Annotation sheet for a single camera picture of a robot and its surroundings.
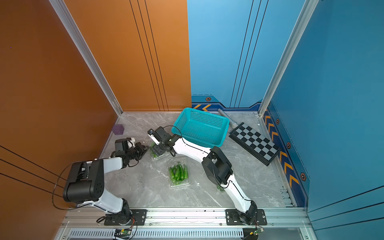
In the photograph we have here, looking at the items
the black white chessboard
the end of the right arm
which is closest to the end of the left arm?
the end of the right arm

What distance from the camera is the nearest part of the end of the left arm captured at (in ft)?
2.49

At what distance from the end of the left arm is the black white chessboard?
0.61 m

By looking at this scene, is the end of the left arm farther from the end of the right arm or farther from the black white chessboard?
the black white chessboard
